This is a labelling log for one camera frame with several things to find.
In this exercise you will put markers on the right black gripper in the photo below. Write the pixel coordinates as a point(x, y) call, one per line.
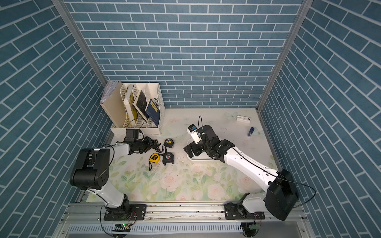
point(189, 149)

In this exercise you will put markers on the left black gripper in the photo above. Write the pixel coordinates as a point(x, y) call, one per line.
point(149, 144)

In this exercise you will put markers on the black tape measure yellow label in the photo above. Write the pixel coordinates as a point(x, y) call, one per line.
point(168, 158)

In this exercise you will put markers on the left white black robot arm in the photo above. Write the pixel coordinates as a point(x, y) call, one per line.
point(91, 172)

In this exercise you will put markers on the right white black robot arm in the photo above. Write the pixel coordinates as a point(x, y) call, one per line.
point(280, 187)

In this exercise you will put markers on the white small rectangular box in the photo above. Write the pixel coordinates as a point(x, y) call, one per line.
point(243, 119)

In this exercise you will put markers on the dark blue book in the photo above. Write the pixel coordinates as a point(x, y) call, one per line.
point(153, 112)

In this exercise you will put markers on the white desktop file organizer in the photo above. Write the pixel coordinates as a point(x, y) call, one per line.
point(151, 91)

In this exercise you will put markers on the black yellow book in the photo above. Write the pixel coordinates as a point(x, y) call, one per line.
point(140, 104)

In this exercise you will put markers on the small blue bottle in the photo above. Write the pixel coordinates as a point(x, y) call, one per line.
point(251, 131)

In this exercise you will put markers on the white yellow book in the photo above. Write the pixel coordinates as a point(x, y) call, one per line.
point(131, 111)

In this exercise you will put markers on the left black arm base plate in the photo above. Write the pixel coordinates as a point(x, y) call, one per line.
point(140, 211)

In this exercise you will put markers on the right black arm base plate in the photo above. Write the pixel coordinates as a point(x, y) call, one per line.
point(236, 211)

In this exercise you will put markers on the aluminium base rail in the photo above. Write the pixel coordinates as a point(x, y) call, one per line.
point(180, 220)

